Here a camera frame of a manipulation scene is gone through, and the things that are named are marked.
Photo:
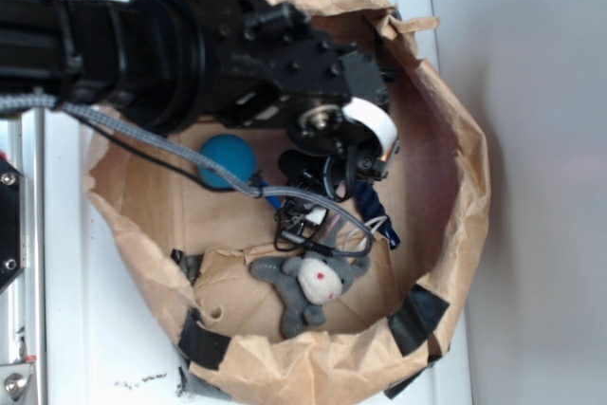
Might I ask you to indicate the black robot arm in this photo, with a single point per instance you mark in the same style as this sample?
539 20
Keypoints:
166 63

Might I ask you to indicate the grey plush bunny toy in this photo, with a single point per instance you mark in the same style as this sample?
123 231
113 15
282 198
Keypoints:
306 284

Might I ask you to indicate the aluminium extrusion rail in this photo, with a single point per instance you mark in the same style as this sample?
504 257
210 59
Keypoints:
23 346

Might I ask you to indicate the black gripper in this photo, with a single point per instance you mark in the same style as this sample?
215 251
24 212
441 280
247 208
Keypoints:
272 69

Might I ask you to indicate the blue ball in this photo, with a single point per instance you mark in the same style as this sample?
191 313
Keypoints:
232 153

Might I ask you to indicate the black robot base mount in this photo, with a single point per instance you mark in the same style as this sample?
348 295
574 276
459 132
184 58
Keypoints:
12 262

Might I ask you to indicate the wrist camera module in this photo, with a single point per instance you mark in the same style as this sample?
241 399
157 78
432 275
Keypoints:
322 183

